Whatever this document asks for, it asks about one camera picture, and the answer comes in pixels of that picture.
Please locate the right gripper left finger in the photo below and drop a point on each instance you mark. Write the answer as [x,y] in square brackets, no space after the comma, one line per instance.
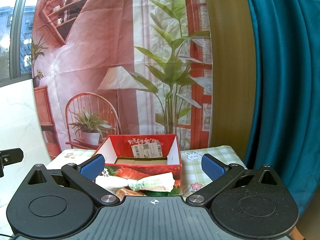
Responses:
[81,177]

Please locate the printed living room backdrop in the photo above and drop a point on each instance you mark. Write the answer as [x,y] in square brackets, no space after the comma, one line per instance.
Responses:
[103,67]

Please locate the green checkered tablecloth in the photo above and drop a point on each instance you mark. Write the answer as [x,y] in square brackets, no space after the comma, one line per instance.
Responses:
[193,178]

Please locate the teal curtain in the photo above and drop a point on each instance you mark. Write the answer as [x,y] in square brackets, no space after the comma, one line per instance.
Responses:
[285,127]

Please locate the clear bag of bread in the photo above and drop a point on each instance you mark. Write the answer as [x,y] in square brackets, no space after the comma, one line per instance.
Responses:
[121,193]

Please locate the window frame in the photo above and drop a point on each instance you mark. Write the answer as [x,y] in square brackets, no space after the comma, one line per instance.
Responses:
[17,18]

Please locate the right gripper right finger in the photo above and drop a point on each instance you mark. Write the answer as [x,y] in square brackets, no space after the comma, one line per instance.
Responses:
[223,177]

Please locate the green mesh leaf bundle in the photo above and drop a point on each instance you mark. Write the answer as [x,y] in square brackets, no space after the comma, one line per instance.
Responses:
[174,192]

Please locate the red strawberry cardboard box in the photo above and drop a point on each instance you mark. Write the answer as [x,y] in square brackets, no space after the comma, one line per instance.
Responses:
[139,156]

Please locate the white green soft packet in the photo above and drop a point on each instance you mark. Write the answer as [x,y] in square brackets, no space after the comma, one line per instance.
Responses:
[158,183]

